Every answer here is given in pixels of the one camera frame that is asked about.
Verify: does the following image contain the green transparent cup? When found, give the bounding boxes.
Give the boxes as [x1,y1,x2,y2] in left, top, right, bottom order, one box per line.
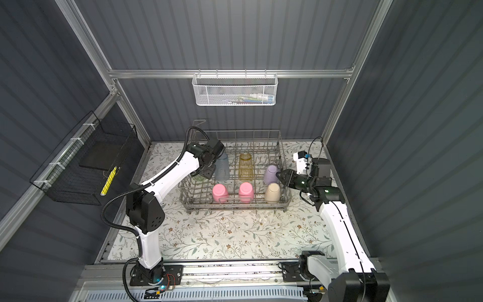
[192,174,210,183]

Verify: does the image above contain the blue transparent cup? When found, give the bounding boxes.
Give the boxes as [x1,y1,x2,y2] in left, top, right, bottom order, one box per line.
[215,152,230,182]

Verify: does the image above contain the lilac plastic cup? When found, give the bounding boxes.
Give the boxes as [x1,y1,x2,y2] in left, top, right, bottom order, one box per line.
[264,165,279,185]

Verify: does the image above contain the beige plastic cup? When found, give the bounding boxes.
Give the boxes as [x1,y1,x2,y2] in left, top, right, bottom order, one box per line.
[265,182,281,203]

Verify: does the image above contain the pink plastic cup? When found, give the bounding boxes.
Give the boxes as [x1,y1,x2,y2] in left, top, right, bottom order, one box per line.
[238,182,255,203]
[212,184,230,203]

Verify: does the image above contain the yellow transparent cup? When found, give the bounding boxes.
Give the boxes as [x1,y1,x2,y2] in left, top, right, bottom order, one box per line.
[238,153,254,181]

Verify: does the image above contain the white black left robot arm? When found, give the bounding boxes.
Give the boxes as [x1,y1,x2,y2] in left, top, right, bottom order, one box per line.
[126,138,225,274]

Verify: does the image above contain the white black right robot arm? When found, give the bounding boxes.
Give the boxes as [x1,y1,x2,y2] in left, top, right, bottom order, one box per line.
[276,156,390,301]

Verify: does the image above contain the floral table mat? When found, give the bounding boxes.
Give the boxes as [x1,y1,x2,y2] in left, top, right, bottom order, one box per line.
[103,142,336,262]

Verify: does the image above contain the items in white basket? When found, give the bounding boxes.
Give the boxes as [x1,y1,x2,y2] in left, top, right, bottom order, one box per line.
[224,93,275,105]

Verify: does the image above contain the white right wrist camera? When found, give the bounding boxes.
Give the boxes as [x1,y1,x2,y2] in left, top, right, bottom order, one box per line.
[293,150,311,176]

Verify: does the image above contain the grey wire dish rack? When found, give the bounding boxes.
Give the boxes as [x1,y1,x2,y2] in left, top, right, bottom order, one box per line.
[179,130,291,213]

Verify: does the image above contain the white mesh wall basket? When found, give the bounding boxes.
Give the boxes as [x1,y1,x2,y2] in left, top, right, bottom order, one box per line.
[192,73,279,106]

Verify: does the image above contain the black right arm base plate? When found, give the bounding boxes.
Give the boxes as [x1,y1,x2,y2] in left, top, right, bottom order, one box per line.
[277,261,314,282]

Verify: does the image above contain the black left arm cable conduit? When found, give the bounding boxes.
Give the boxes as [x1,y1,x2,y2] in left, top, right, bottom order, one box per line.
[100,126,211,302]

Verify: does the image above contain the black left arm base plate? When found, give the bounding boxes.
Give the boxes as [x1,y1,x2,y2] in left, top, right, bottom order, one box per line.
[130,263,184,286]

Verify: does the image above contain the white slotted cable duct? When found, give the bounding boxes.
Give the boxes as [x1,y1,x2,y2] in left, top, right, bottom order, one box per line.
[84,286,308,302]

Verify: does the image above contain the black wire wall basket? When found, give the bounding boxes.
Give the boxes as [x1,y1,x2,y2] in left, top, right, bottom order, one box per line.
[30,113,138,206]

